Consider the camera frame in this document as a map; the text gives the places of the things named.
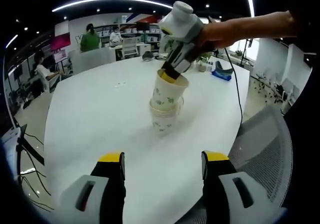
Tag stack of paper cups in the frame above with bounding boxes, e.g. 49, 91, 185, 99
149, 96, 185, 135

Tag dark grey curved holder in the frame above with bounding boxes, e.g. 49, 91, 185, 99
215, 60, 235, 76

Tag grey mesh office chair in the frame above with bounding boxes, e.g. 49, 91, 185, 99
194, 105, 293, 224

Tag floral print paper cup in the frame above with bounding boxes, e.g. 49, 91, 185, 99
150, 69, 190, 111

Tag white table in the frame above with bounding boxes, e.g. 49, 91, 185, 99
43, 56, 251, 224

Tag person's dark shirt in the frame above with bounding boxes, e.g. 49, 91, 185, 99
282, 0, 320, 209

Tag white storage shelves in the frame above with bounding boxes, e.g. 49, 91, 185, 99
99, 21, 166, 52

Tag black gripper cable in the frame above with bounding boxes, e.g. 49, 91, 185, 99
223, 47, 245, 126

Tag blue packet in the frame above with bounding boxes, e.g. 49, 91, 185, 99
211, 70, 233, 82

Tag potted green plant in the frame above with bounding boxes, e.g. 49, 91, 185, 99
161, 37, 212, 72

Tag black stand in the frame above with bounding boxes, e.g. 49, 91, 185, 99
16, 123, 46, 166

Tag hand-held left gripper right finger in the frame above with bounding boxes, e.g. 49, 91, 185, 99
201, 150, 287, 224

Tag white slatted chair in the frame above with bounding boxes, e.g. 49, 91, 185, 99
121, 37, 139, 57

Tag pale grey chair backrest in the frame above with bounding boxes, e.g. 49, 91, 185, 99
68, 49, 116, 73

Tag white flat device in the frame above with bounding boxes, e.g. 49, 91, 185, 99
1, 128, 22, 159

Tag pink wall screen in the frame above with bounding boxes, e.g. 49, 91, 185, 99
50, 33, 71, 51

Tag person's right hand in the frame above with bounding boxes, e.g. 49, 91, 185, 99
197, 20, 234, 54

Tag row of white office chairs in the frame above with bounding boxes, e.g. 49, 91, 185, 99
252, 68, 298, 109

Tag tangle of black cables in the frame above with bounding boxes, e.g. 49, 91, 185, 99
18, 133, 55, 211

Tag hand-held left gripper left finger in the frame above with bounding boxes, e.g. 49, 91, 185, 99
51, 151, 127, 224

